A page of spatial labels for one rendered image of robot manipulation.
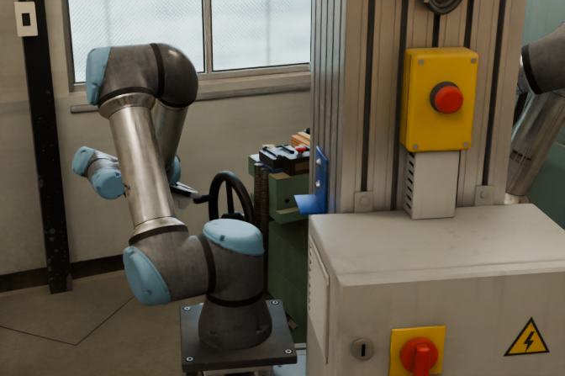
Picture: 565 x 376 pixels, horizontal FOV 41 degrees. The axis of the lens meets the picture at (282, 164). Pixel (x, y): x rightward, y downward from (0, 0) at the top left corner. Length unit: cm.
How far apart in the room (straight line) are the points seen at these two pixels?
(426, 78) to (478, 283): 27
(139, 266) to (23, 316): 202
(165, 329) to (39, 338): 49
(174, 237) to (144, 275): 9
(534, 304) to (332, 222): 28
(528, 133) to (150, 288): 81
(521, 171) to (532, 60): 29
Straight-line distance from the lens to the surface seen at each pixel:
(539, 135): 162
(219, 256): 145
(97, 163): 193
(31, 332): 328
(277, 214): 201
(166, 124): 173
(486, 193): 114
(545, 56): 145
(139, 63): 156
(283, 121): 362
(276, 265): 231
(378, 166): 108
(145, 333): 317
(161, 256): 142
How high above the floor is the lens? 165
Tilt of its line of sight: 19 degrees down
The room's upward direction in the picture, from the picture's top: straight up
